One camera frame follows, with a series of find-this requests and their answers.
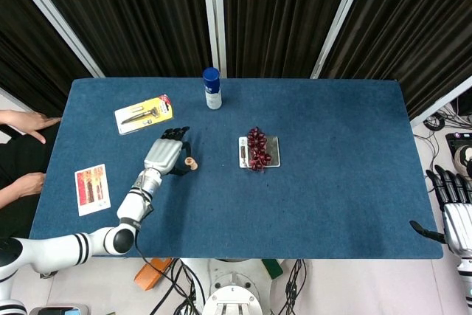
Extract black floor cable bundle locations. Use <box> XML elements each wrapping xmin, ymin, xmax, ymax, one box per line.
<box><xmin>142</xmin><ymin>257</ymin><xmax>207</xmax><ymax>315</ymax></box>
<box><xmin>276</xmin><ymin>258</ymin><xmax>313</xmax><ymax>315</ymax></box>

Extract red picture card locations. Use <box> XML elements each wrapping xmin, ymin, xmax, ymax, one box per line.
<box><xmin>74</xmin><ymin>163</ymin><xmax>112</xmax><ymax>218</ymax></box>

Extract black device with purple light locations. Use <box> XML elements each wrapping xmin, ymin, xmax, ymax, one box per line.
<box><xmin>445</xmin><ymin>131</ymin><xmax>472</xmax><ymax>168</ymax></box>

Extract razor in yellow blister pack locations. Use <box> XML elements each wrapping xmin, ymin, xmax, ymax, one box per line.
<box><xmin>114</xmin><ymin>94</ymin><xmax>176</xmax><ymax>136</ymax></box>

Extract white bottle with blue cap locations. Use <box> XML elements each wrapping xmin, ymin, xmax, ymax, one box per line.
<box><xmin>202</xmin><ymin>66</ymin><xmax>223</xmax><ymax>111</ymax></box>

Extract green block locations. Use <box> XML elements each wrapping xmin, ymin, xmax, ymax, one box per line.
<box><xmin>262</xmin><ymin>258</ymin><xmax>284</xmax><ymax>280</ymax></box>

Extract person right forearm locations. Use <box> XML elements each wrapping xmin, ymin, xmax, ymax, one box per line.
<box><xmin>0</xmin><ymin>184</ymin><xmax>18</xmax><ymax>210</ymax></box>

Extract orange box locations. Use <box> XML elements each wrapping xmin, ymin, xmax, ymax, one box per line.
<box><xmin>133</xmin><ymin>257</ymin><xmax>174</xmax><ymax>291</ymax></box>

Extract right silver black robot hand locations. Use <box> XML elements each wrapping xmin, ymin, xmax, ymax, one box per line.
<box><xmin>409</xmin><ymin>165</ymin><xmax>472</xmax><ymax>257</ymax></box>

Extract person left hand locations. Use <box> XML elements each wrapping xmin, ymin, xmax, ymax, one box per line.
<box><xmin>14</xmin><ymin>110</ymin><xmax>63</xmax><ymax>145</ymax></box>

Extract silver digital kitchen scale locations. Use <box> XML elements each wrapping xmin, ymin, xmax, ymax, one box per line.
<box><xmin>237</xmin><ymin>135</ymin><xmax>281</xmax><ymax>169</ymax></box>

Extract white frame post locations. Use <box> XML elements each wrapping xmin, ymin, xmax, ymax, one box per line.
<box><xmin>1</xmin><ymin>0</ymin><xmax>106</xmax><ymax>79</ymax></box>
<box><xmin>310</xmin><ymin>0</ymin><xmax>373</xmax><ymax>80</ymax></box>
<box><xmin>201</xmin><ymin>0</ymin><xmax>228</xmax><ymax>79</ymax></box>
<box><xmin>409</xmin><ymin>75</ymin><xmax>472</xmax><ymax>128</ymax></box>

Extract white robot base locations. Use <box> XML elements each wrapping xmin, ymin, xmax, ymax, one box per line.
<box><xmin>180</xmin><ymin>257</ymin><xmax>287</xmax><ymax>315</ymax></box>

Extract person left forearm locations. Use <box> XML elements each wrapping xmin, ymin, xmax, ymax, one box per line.
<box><xmin>0</xmin><ymin>109</ymin><xmax>18</xmax><ymax>127</ymax></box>

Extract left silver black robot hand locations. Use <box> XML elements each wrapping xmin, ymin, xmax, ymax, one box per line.
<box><xmin>142</xmin><ymin>126</ymin><xmax>193</xmax><ymax>177</ymax></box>

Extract person black clothing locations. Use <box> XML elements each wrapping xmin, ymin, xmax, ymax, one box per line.
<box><xmin>0</xmin><ymin>122</ymin><xmax>62</xmax><ymax>242</ymax></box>

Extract blue table cloth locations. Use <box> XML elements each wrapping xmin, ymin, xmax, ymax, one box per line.
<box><xmin>29</xmin><ymin>77</ymin><xmax>444</xmax><ymax>260</ymax></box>

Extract red grape bunch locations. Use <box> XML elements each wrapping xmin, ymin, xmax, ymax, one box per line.
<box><xmin>246</xmin><ymin>126</ymin><xmax>273</xmax><ymax>173</ymax></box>

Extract tangled cables by wall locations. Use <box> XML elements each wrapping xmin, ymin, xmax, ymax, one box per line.
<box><xmin>422</xmin><ymin>106</ymin><xmax>472</xmax><ymax>132</ymax></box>

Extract person right hand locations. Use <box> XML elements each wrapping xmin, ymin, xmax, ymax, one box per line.
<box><xmin>13</xmin><ymin>173</ymin><xmax>46</xmax><ymax>198</ymax></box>

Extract dark pleated curtain panel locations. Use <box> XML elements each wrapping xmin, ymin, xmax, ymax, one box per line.
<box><xmin>221</xmin><ymin>0</ymin><xmax>357</xmax><ymax>80</ymax></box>
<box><xmin>0</xmin><ymin>0</ymin><xmax>93</xmax><ymax>117</ymax></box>
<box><xmin>320</xmin><ymin>0</ymin><xmax>472</xmax><ymax>120</ymax></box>
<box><xmin>24</xmin><ymin>0</ymin><xmax>213</xmax><ymax>79</ymax></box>

